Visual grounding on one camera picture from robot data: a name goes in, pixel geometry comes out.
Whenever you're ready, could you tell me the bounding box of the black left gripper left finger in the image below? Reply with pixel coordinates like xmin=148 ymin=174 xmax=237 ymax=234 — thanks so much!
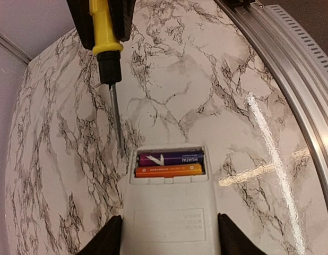
xmin=78 ymin=215 xmax=123 ymax=255

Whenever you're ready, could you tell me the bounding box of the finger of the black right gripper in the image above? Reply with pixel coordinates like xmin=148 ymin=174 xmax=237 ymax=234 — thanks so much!
xmin=67 ymin=0 xmax=95 ymax=49
xmin=115 ymin=0 xmax=136 ymax=42

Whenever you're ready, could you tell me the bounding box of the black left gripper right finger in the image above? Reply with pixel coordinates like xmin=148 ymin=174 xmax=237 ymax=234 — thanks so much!
xmin=218 ymin=213 xmax=266 ymax=255

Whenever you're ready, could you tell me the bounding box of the yellow handled screwdriver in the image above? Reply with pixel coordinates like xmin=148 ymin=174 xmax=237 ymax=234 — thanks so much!
xmin=89 ymin=0 xmax=125 ymax=157

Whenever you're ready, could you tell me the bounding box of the white remote control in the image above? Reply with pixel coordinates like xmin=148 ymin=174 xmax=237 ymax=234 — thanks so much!
xmin=119 ymin=143 xmax=221 ymax=254

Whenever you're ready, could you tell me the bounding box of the orange battery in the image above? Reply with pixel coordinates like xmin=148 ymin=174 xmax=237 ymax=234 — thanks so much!
xmin=135 ymin=164 xmax=203 ymax=178

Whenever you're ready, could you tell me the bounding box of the purple battery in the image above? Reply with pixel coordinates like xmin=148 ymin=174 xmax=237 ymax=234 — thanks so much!
xmin=138 ymin=150 xmax=204 ymax=166

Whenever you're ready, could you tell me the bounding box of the aluminium frame post right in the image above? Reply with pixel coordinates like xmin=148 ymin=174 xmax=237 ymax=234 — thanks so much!
xmin=0 ymin=32 xmax=31 ymax=66

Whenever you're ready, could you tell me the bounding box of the aluminium front rail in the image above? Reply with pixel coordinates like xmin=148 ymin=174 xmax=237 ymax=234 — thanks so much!
xmin=216 ymin=1 xmax=328 ymax=201

